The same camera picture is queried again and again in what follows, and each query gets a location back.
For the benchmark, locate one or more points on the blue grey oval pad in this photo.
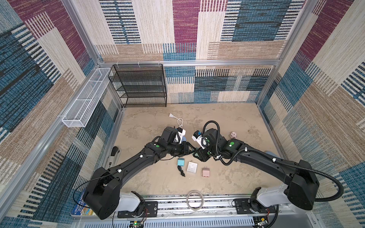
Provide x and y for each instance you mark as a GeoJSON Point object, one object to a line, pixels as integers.
{"type": "Point", "coordinates": [272, 154]}

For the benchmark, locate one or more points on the white square plug adapter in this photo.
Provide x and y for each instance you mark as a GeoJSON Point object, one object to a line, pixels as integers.
{"type": "Point", "coordinates": [192, 167]}

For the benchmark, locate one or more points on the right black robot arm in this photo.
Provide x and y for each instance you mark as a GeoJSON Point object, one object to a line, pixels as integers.
{"type": "Point", "coordinates": [299, 180]}

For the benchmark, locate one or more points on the teal plug adapter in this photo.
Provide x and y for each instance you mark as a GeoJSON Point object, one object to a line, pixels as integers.
{"type": "Point", "coordinates": [181, 162]}

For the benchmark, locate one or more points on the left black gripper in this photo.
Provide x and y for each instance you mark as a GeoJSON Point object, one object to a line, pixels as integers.
{"type": "Point", "coordinates": [186, 150]}

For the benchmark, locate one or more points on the white mesh wall basket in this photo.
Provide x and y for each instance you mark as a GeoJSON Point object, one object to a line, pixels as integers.
{"type": "Point", "coordinates": [85, 104]}

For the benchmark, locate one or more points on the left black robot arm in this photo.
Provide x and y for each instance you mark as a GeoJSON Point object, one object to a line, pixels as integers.
{"type": "Point", "coordinates": [103, 195]}

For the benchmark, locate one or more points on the black wire shelf rack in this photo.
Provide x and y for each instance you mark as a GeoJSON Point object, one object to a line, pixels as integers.
{"type": "Point", "coordinates": [139, 85]}

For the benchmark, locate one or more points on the pink plug adapter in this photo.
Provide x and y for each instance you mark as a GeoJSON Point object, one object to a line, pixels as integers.
{"type": "Point", "coordinates": [205, 172]}

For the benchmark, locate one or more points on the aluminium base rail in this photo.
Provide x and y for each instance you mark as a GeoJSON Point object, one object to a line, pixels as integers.
{"type": "Point", "coordinates": [209, 211]}

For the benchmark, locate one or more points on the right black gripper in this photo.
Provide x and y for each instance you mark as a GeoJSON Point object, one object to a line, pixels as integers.
{"type": "Point", "coordinates": [201, 153]}

